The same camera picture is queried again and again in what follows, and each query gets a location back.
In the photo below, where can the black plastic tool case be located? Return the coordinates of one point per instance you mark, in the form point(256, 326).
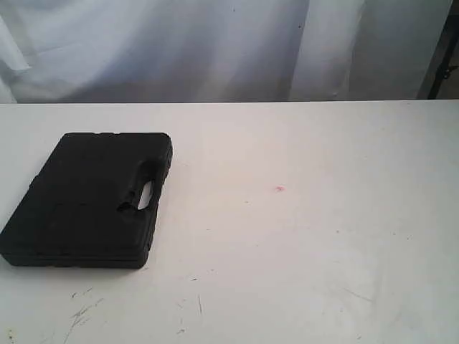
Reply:
point(93, 204)

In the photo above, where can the white backdrop curtain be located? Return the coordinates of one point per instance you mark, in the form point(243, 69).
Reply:
point(216, 51)

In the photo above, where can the black metal stand frame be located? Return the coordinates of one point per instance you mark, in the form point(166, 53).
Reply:
point(445, 60)

